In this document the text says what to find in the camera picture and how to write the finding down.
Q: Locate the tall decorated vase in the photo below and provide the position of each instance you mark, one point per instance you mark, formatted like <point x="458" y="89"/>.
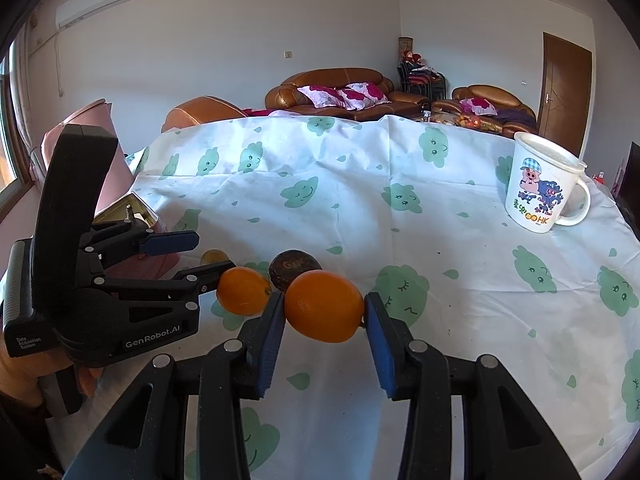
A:
<point x="405" y="49"/>

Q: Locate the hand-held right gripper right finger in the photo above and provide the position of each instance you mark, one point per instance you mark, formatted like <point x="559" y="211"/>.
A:
<point x="382" y="340"/>

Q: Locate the small orange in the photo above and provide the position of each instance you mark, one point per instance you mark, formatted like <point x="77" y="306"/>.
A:
<point x="242" y="291"/>

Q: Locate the black flat television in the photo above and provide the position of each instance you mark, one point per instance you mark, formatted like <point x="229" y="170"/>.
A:
<point x="629" y="195"/>

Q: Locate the white wall air conditioner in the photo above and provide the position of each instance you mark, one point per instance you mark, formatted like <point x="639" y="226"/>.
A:
<point x="95" y="2"/>

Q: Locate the large orange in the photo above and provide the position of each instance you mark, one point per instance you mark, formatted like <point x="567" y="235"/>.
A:
<point x="324" y="306"/>

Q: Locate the brown wooden door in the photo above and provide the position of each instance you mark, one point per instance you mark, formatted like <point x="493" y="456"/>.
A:
<point x="562" y="95"/>

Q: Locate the brown longan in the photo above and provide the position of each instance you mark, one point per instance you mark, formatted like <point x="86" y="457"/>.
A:
<point x="212" y="256"/>

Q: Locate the pink floral pillow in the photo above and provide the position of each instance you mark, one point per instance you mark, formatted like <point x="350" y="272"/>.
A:
<point x="320" y="96"/>
<point x="365" y="95"/>
<point x="477" y="106"/>

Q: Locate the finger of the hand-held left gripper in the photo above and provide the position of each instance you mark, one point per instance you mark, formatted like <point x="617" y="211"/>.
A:
<point x="170" y="242"/>
<point x="165" y="285"/>

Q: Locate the cluttered coffee table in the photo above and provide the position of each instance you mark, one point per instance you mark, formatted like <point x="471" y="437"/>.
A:
<point x="465" y="122"/>

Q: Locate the white cartoon print mug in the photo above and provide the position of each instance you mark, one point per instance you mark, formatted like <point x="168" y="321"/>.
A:
<point x="535" y="185"/>

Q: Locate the person's left hand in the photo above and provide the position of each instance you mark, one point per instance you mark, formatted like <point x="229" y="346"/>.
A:
<point x="20" y="380"/>

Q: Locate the long brown leather sofa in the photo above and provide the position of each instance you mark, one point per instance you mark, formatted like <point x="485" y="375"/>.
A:
<point x="330" y="76"/>

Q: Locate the pink metal tin box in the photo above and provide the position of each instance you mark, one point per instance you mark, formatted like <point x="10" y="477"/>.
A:
<point x="147" y="217"/>

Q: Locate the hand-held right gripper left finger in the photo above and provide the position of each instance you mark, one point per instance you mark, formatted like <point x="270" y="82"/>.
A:
<point x="270" y="340"/>

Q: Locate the stacked dark chairs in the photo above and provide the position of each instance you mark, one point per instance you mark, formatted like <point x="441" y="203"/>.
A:
<point x="420" y="80"/>

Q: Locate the brown leather armchair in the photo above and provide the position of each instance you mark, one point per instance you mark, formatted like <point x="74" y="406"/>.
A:
<point x="200" y="110"/>

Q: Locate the window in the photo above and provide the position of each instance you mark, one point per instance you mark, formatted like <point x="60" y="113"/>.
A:
<point x="10" y="125"/>

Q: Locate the pink electric kettle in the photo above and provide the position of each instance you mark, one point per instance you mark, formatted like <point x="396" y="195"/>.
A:
<point x="112" y="180"/>

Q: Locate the pale pink pillow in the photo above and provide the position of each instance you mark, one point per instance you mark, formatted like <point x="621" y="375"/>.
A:
<point x="262" y="111"/>

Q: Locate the dark passion fruit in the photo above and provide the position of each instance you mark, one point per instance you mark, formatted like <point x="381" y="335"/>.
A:
<point x="292" y="265"/>

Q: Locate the short brown leather sofa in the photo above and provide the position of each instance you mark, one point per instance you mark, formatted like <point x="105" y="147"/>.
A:
<point x="490" y="92"/>

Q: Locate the white green-patterned tablecloth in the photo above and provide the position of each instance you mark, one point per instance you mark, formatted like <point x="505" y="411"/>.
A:
<point x="350" y="200"/>

